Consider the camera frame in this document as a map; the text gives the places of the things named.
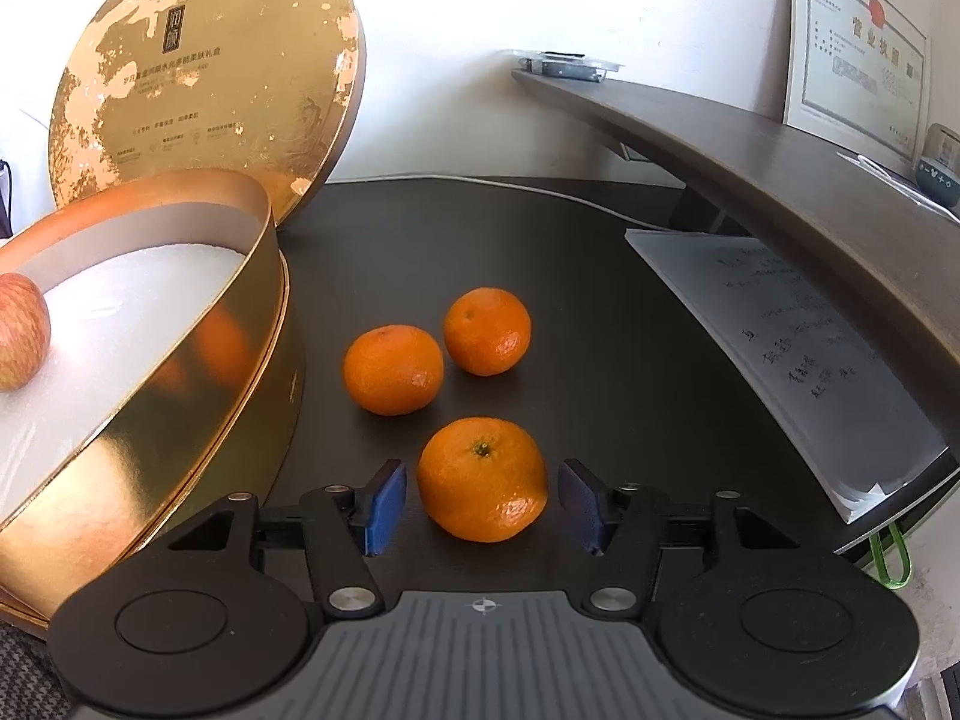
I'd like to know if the orange mandarin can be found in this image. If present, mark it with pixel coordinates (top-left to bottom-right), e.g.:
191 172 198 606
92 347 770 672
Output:
416 416 548 543
342 325 444 416
443 286 532 377

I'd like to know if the gold round box lid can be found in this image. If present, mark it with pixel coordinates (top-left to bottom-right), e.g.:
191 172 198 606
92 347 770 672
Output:
47 0 364 223

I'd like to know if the gold round box base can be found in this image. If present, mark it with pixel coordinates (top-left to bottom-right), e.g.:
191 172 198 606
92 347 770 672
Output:
2 169 304 637

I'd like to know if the white paper stack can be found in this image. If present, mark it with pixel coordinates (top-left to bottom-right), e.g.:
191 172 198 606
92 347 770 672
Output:
626 229 947 523

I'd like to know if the dark wooden raised shelf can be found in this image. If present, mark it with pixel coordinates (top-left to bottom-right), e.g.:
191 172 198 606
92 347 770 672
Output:
512 70 958 379

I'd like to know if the red yellow apple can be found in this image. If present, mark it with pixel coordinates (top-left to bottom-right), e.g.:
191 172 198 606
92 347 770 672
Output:
0 273 50 392

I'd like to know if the small plastic bag with item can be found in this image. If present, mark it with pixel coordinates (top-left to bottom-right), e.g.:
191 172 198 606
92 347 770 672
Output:
517 50 622 83

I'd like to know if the small green desk calendar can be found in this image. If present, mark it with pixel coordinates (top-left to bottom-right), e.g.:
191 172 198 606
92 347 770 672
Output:
914 124 960 211

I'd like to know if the framed business licence certificate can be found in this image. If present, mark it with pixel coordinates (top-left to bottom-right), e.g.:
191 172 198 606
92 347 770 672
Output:
782 0 932 176

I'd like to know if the green strap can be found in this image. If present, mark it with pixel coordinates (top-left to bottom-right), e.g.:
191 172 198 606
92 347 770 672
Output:
867 521 916 592

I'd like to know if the clear bag with white cable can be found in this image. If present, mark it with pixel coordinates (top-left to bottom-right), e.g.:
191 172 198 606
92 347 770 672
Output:
836 151 958 223

